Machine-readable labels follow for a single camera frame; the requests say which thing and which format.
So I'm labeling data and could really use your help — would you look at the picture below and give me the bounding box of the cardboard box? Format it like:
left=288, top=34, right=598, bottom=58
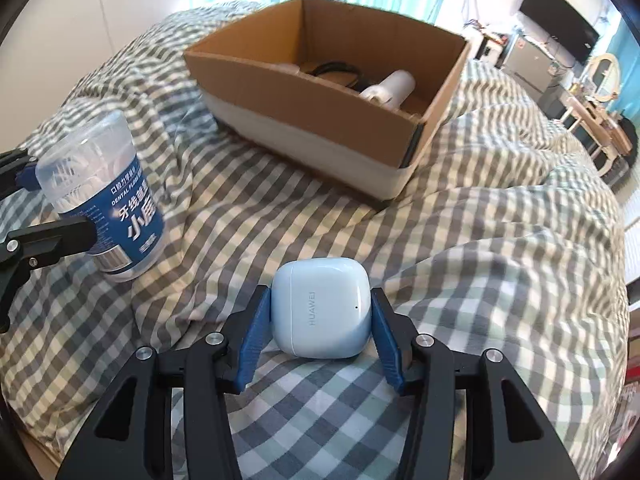
left=183, top=0, right=473, bottom=202

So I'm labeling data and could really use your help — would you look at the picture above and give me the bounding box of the grey checked blanket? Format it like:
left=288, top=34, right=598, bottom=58
left=0, top=0, right=632, bottom=480

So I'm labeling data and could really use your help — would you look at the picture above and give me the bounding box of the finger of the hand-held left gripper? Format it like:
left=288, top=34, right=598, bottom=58
left=0, top=215, right=99, bottom=334
left=0, top=149, right=42, bottom=202

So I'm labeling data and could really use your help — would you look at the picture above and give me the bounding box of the silver small fridge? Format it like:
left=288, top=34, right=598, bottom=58
left=502, top=35, right=566, bottom=94

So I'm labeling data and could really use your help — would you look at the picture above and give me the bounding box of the narrow teal curtain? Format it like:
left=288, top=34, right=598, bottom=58
left=607, top=10, right=637, bottom=111

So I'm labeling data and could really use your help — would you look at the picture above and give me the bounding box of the black wall television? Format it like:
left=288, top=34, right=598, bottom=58
left=518, top=0, right=601, bottom=65

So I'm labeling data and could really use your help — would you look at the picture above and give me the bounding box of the black bag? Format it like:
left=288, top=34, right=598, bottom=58
left=620, top=117, right=640, bottom=167

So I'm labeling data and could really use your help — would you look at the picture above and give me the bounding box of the light blue earbuds case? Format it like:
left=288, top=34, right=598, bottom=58
left=271, top=257, right=374, bottom=360

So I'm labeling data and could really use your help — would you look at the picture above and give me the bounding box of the white plastic bottle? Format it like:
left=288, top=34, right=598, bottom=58
left=360, top=70, right=416, bottom=107

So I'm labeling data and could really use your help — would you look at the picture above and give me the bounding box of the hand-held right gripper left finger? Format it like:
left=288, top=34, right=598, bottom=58
left=55, top=284, right=274, bottom=480

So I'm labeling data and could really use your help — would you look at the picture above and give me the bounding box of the white oval mirror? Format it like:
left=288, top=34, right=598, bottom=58
left=585, top=54, right=623, bottom=102

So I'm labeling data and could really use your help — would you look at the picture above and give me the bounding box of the white dressing table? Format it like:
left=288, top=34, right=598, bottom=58
left=562, top=89, right=634, bottom=177

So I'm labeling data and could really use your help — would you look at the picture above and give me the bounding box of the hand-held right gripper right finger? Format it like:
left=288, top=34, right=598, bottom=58
left=369, top=286, right=596, bottom=480

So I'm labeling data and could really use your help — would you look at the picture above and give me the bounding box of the clear dental floss jar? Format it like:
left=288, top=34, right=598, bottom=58
left=35, top=109, right=167, bottom=282

